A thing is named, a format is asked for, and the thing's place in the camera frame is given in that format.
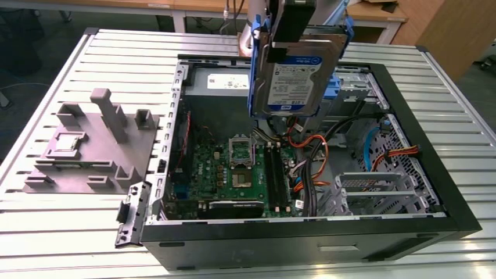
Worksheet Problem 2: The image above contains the CPU socket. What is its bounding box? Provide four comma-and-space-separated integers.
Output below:
231, 168, 260, 190

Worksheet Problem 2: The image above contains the black PC case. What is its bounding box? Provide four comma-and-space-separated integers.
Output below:
139, 53, 484, 271

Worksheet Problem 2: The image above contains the orange wire bundle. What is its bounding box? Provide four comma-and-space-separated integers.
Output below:
286, 116, 331, 192

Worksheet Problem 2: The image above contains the metal optical drive cage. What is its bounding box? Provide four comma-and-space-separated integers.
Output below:
302, 65, 391, 137

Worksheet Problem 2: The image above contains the black RAM slot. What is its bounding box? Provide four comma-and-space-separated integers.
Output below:
266, 141, 283, 213
275, 141, 292, 213

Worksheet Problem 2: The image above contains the thin red wire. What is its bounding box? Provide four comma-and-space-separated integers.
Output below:
175, 110, 192, 173

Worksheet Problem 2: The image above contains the green motherboard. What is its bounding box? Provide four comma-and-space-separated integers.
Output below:
164, 136, 307, 220

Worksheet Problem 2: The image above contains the green RAM stick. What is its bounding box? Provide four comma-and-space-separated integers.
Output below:
50, 162, 103, 170

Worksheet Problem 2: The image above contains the metal socket cover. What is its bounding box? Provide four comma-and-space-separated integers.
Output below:
227, 134, 258, 169

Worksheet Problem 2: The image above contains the grey expansion card retainer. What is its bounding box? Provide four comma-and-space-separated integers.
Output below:
114, 180, 155, 249

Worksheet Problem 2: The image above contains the blue plastic drive latch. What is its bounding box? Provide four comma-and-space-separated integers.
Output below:
324, 72, 342, 100

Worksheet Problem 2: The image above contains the silver CPU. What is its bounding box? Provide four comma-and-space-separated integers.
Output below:
54, 135, 82, 152

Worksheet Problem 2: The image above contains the wooden desk white frame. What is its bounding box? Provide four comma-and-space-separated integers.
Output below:
42, 0, 410, 44

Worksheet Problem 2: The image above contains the black cable bundle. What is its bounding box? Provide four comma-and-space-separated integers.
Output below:
302, 112, 391, 217

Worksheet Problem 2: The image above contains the grey power supply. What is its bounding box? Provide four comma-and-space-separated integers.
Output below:
182, 67, 258, 140

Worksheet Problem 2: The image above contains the blue wire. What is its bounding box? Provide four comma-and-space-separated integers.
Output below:
363, 119, 392, 173

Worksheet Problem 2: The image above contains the wooden cabinet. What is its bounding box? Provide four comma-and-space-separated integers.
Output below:
391, 0, 496, 84

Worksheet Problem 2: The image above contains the grey parts rack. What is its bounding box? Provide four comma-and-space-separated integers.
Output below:
22, 88, 162, 196

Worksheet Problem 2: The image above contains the black graphics card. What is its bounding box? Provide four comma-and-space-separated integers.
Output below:
207, 199, 267, 219

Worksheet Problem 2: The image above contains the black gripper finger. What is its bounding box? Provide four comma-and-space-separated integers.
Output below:
266, 0, 318, 64

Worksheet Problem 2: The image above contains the metal disk bay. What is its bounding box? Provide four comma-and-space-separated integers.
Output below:
318, 171, 442, 217

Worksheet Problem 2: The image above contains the red yellow power wire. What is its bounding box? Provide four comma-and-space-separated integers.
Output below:
374, 144, 423, 171

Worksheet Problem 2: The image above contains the hard disk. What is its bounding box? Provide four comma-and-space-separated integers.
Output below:
247, 16, 356, 119

